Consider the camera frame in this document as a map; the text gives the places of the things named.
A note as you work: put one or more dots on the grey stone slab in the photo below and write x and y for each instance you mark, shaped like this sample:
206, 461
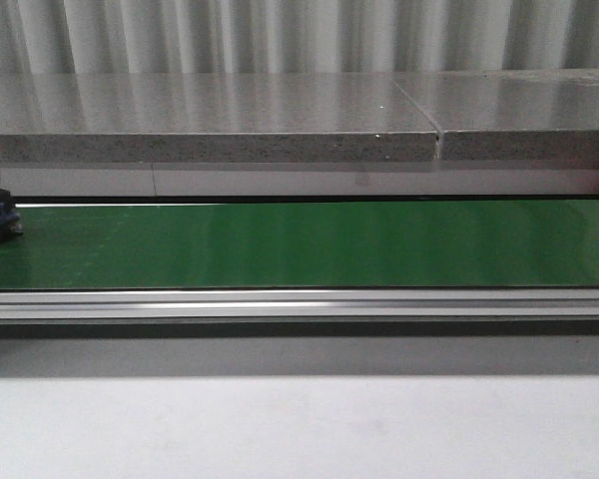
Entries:
206, 118
511, 117

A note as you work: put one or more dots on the grey stone slab left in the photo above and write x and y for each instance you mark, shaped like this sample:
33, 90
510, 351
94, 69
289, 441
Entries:
206, 118

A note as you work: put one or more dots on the grey corrugated curtain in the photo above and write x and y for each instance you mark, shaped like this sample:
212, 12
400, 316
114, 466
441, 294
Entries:
84, 37

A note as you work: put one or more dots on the grey stone slab right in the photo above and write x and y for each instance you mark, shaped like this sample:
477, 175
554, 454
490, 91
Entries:
511, 117

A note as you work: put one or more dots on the green conveyor belt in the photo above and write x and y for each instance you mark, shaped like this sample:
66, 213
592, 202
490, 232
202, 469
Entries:
330, 245

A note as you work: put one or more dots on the aluminium conveyor side rail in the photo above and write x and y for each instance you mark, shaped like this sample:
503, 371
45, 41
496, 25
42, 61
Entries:
152, 313

